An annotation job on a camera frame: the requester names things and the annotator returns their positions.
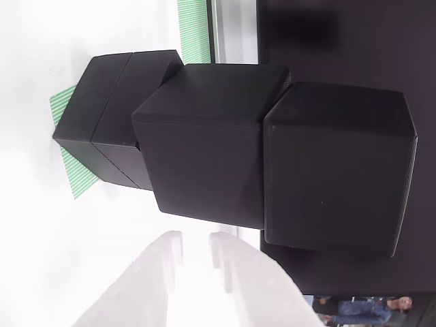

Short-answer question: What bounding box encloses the black cube block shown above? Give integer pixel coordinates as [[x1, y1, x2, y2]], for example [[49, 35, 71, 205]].
[[52, 50, 185, 191], [264, 81, 419, 259], [131, 63, 292, 230]]

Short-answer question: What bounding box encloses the person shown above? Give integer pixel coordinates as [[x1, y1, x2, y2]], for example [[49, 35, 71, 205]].
[[312, 295, 415, 325]]

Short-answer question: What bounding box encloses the green striped square marker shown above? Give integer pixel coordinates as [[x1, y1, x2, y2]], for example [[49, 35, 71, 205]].
[[49, 84, 103, 201]]

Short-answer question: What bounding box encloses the large black board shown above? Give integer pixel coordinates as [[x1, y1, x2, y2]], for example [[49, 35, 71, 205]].
[[255, 0, 436, 297]]

